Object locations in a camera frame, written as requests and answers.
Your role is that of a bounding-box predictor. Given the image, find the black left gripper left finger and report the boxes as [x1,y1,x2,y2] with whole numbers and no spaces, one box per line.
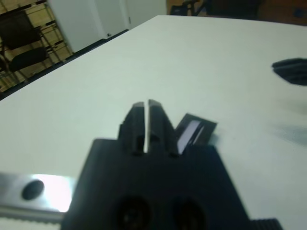
[118,102,146,155]

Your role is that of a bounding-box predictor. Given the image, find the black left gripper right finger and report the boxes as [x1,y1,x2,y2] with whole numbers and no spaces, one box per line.
[147,99,179,158]

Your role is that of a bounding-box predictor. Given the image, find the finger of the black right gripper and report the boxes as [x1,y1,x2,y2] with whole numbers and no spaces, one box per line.
[272,57,307,71]
[275,69,307,85]

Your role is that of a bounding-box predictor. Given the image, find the black box lid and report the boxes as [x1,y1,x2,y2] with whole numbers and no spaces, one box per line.
[173,113,219,154]

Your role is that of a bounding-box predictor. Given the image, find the black flat panel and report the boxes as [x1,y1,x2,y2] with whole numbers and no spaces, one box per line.
[206,0,261,20]

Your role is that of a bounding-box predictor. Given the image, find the white door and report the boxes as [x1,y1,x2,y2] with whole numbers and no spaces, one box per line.
[124,0,168,31]

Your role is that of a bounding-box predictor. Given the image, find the wooden crate stack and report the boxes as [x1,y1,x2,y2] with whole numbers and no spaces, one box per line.
[0,0,73,93]

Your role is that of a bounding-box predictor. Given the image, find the black metal stand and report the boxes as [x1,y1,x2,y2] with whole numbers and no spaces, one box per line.
[169,0,209,17]

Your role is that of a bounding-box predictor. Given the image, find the black office chair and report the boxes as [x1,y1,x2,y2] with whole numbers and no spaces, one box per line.
[0,10,52,73]

